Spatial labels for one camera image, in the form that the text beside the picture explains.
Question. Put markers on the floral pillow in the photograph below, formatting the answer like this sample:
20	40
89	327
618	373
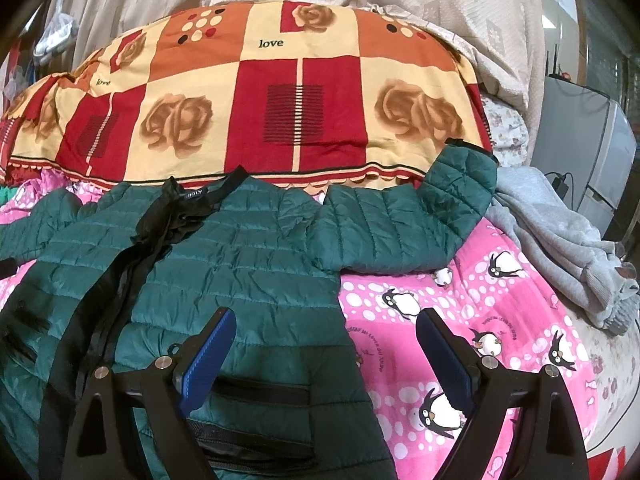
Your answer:
505	130

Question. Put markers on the beige patterned curtain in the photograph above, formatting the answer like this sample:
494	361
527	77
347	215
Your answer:
450	10

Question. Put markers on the green puffer jacket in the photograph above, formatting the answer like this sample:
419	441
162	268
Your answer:
240	260

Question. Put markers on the grey sweatshirt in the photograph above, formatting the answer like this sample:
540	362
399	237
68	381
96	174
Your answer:
550	240

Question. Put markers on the red yellow rose pillow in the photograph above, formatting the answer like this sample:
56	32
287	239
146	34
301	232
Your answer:
310	110

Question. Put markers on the black router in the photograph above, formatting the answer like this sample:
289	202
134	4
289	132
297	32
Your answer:
556	65

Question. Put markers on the pink penguin blanket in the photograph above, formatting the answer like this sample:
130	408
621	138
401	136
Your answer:
400	300

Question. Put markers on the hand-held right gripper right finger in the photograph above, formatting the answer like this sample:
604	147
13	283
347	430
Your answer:
445	360

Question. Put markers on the black power adapter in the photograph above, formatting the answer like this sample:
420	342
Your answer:
564	185

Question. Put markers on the beige floral bedsheet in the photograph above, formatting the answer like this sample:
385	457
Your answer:
610	385

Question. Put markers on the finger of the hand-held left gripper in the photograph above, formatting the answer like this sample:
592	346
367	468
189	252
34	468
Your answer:
6	267

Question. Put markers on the window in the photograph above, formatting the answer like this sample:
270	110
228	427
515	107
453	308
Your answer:
600	50

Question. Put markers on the clear plastic bag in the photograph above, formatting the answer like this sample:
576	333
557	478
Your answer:
60	25

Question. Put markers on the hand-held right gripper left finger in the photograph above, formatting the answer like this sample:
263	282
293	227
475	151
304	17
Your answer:
207	360

